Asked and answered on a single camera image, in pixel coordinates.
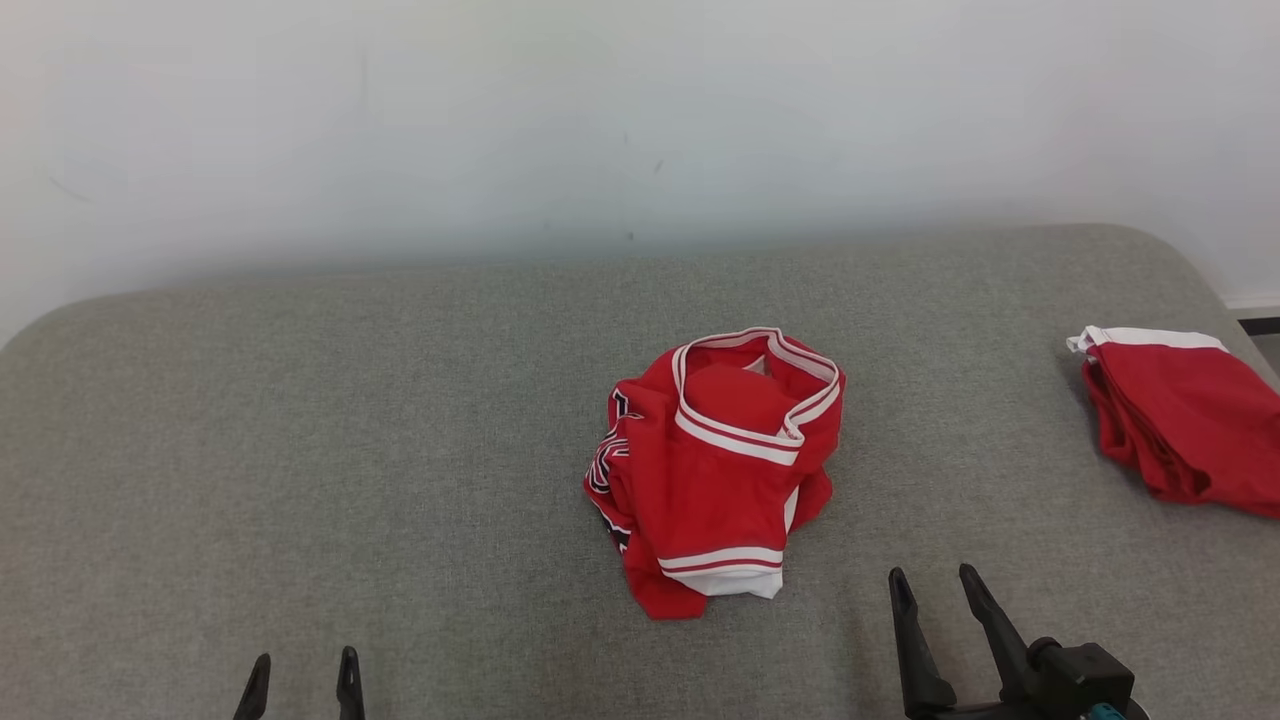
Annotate red jersey with white sleeves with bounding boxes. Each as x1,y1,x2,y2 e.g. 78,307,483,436
583,326,847,621

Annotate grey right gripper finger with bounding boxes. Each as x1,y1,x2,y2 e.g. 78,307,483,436
958,563,1036,701
888,567,956,719

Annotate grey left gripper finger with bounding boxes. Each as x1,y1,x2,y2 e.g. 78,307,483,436
336,646,366,720
233,653,271,720

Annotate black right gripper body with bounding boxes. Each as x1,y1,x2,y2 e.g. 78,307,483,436
908,702,1086,720

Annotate grey fabric sofa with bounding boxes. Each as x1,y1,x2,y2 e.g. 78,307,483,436
0,223,1280,720

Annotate red shorts with white stripe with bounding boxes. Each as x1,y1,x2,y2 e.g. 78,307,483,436
1066,326,1280,519

